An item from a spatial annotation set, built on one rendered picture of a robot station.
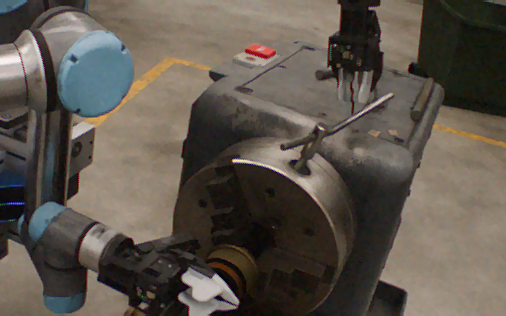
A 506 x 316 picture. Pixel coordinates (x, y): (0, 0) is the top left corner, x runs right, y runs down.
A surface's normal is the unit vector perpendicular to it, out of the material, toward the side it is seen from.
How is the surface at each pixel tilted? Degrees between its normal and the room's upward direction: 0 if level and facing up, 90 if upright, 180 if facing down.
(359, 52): 89
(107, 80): 89
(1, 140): 90
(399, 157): 34
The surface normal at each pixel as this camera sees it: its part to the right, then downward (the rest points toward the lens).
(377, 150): -0.07, -0.53
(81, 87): 0.65, 0.44
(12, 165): -0.36, 0.37
